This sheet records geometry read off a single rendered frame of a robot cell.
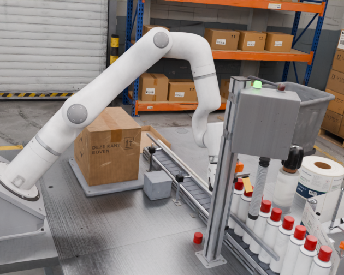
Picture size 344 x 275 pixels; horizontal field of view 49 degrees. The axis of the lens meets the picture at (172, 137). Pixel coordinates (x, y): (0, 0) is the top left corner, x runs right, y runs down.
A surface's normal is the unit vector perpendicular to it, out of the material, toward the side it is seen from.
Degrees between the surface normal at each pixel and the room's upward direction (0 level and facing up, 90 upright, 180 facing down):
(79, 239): 0
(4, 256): 0
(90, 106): 64
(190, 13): 90
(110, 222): 0
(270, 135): 90
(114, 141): 90
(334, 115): 90
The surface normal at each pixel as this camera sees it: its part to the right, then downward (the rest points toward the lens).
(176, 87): 0.30, 0.39
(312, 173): -0.66, 0.23
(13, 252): 0.10, -0.92
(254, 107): -0.14, 0.36
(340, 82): -0.91, 0.08
